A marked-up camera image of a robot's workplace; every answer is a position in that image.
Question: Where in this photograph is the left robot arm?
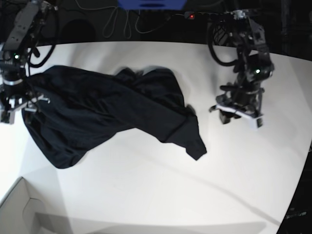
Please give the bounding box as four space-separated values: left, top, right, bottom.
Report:
207 9 274 129

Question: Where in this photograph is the blue box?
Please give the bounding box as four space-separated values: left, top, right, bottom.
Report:
118 0 187 10

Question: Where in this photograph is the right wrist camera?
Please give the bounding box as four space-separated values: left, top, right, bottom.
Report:
0 110 15 125

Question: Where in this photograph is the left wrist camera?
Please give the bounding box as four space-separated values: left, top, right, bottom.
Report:
249 117 263 130

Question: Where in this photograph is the white looped cable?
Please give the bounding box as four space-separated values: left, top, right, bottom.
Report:
74 0 171 39

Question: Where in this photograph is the dark navy t-shirt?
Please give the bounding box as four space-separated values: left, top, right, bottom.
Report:
22 66 207 169

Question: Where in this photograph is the white power strip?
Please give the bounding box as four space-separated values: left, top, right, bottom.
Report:
182 11 228 21

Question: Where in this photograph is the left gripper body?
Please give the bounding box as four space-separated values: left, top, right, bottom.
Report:
215 83 265 119

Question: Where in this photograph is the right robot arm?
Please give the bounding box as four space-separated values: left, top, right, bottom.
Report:
0 0 59 115

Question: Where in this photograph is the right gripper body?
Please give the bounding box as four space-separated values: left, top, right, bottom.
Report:
0 80 50 115

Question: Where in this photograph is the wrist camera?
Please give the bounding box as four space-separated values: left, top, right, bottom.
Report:
249 117 263 130
0 110 15 125

